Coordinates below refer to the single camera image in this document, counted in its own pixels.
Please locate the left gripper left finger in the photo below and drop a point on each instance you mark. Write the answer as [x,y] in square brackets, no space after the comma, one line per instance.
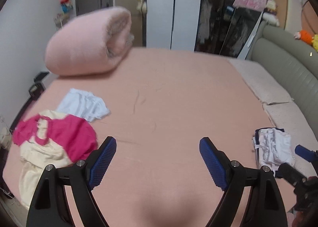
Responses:
[49,205]

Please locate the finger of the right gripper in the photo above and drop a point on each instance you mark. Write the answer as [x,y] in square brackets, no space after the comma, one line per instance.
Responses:
[308,155]
[291,175]

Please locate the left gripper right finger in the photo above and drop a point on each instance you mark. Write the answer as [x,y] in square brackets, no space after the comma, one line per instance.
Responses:
[264,206]

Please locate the white t-shirt navy collar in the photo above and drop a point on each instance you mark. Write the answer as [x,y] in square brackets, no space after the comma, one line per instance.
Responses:
[272,148]

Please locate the person's right hand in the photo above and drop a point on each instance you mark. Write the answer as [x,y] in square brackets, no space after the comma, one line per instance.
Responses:
[302,216]

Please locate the beige bed cover strip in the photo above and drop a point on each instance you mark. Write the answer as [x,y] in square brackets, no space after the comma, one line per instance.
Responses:
[277,103]

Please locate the magenta and cream garment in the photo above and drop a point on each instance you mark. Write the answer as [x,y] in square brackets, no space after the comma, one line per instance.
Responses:
[50,138]

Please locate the grey green padded headboard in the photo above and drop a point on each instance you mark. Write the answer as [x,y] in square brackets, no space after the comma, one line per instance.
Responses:
[292,63]

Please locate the white crumpled garment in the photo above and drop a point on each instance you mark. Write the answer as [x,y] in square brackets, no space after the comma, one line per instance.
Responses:
[83,104]

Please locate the orange plush toy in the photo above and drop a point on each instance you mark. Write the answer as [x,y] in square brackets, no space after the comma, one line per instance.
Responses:
[304,35]

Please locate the cream plush toy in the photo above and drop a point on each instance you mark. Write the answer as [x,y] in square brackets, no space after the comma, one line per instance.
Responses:
[270,13]

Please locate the black glass wardrobe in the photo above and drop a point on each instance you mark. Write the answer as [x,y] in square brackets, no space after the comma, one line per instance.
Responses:
[223,29]

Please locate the rolled pink blanket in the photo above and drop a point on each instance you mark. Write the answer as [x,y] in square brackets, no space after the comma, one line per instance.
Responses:
[91,43]

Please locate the red blue plush toy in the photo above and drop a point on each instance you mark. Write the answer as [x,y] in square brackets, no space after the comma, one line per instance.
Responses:
[66,6]

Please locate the white wardrobe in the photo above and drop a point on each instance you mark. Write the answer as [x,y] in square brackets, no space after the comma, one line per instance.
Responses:
[172,24]

